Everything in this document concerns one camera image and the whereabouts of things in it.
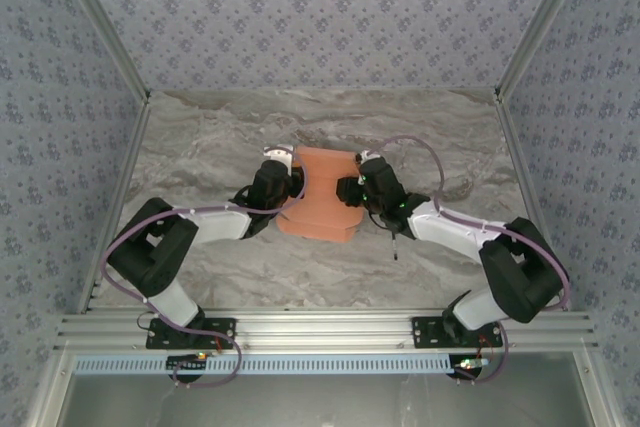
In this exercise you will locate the black pen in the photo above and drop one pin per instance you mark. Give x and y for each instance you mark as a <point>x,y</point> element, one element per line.
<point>395,249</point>

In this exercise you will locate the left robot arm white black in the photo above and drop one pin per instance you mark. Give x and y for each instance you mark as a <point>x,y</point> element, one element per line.
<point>215,227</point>

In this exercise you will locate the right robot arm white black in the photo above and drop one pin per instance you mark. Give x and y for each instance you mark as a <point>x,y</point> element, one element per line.
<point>450,227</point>

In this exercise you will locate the small circuit board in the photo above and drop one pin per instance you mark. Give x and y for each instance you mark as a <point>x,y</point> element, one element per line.
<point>470,363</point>
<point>192,359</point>

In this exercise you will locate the grey metal panel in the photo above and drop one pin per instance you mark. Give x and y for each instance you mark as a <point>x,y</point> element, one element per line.
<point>325,402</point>

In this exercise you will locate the aluminium mounting rail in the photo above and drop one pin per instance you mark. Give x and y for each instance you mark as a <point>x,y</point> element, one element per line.
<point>320,332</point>

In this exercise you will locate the aluminium table side rail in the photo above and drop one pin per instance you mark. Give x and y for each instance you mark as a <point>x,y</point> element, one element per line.
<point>520,162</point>
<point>129,162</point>

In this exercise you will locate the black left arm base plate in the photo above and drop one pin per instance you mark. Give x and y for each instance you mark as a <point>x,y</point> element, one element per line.
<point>222,329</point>

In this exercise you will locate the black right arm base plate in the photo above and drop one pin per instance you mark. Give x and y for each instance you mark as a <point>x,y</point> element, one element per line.
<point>425,332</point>

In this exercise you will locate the aluminium frame post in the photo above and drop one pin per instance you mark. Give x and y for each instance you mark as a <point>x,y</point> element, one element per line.
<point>540,22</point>
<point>105,22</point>

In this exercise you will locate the aluminium lower frame leg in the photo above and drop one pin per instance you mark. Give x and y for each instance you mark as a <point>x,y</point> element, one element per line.
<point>47,392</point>
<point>595,392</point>

